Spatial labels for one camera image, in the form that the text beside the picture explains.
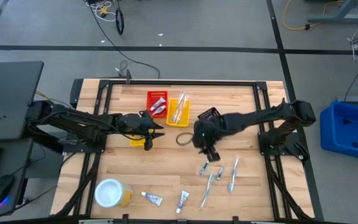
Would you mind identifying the white cable bundle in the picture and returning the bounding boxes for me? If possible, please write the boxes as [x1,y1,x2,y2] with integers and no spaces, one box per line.
[85,0,118,23]

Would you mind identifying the blue toothbrush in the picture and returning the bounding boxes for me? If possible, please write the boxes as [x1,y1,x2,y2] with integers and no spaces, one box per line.
[171,92,185,123]
[227,156,240,193]

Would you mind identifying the thin yellow cable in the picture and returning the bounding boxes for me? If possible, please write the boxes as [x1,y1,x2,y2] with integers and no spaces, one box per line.
[35,90,76,110]

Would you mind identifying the black camera post clamp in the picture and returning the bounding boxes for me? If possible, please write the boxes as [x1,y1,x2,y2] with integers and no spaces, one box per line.
[116,60,132,85]

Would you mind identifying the grey wrist cable loop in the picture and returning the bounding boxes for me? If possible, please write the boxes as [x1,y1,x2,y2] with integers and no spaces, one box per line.
[175,131,196,147]

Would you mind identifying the white-lidded yellow jar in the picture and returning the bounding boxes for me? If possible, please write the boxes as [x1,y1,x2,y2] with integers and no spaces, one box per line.
[94,177,134,209]

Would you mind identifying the red plastic basket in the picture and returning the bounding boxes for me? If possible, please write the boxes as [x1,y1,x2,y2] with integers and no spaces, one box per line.
[146,90,168,119]

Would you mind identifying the black desk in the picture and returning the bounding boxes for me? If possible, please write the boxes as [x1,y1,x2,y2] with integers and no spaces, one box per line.
[0,61,45,218]

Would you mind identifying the long black floor cable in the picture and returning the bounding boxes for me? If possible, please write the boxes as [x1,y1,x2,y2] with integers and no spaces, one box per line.
[88,2,162,80]

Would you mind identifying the black plastic basket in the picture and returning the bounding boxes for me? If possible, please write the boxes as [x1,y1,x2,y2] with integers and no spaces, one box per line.
[197,106,224,121]

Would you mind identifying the red toothbrush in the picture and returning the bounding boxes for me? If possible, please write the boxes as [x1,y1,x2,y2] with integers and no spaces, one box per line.
[178,91,189,121]

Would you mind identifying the grey desk leg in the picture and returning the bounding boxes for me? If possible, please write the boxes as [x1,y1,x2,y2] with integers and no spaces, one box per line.
[307,0,358,24]

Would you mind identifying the yellow cable with black plug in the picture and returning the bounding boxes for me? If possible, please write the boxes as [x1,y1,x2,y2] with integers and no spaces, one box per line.
[283,0,345,31]

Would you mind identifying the white blue toothpaste tube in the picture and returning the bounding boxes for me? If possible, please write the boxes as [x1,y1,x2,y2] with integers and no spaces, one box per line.
[140,191,163,207]
[175,190,190,215]
[149,96,167,111]
[152,105,167,116]

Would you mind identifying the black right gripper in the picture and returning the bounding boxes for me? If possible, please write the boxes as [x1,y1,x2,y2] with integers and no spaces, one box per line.
[193,119,222,162]

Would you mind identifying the black coiled floor cable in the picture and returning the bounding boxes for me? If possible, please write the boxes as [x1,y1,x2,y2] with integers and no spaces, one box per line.
[114,0,126,35]

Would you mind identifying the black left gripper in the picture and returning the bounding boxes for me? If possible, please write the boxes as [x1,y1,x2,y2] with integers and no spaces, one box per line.
[135,110,165,151]

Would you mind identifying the silver nail clipper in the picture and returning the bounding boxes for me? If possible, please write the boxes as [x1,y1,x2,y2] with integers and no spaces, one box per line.
[216,164,226,182]
[199,160,210,177]

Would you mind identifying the blue plastic bin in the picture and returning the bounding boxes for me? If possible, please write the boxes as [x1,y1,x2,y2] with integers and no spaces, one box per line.
[319,100,358,163]

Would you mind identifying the black computer mouse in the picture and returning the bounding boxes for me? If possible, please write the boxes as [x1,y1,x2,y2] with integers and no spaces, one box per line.
[0,174,15,206]

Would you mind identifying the green toothbrush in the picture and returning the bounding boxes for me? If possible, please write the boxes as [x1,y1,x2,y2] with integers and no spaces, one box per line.
[199,174,215,210]

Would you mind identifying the yellow plastic basket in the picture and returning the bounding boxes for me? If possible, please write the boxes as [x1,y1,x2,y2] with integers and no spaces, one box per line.
[166,98,191,129]
[129,134,146,147]

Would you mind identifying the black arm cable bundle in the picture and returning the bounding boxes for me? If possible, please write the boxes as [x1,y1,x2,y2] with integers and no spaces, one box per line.
[54,152,101,217]
[264,155,312,220]

